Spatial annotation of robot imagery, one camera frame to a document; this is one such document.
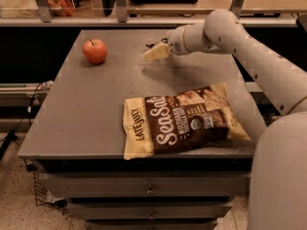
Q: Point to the red apple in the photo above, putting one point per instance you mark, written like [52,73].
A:
[95,51]

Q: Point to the brown sea salt chip bag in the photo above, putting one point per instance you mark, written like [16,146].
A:
[186,121]

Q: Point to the orange snack bag on shelf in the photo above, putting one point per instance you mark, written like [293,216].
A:
[61,7]

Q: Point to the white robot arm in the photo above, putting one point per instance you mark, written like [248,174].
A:
[278,184]

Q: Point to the metal shelf frame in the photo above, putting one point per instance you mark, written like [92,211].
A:
[102,13]

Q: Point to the bottom drawer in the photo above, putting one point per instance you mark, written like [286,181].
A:
[150,224]

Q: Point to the wire mesh basket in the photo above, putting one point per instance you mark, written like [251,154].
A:
[40,191]

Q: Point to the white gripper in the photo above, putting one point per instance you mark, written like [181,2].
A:
[177,43]

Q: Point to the middle drawer with handle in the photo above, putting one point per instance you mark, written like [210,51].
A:
[150,210]

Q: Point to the grey drawer cabinet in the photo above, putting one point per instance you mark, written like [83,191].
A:
[78,128]

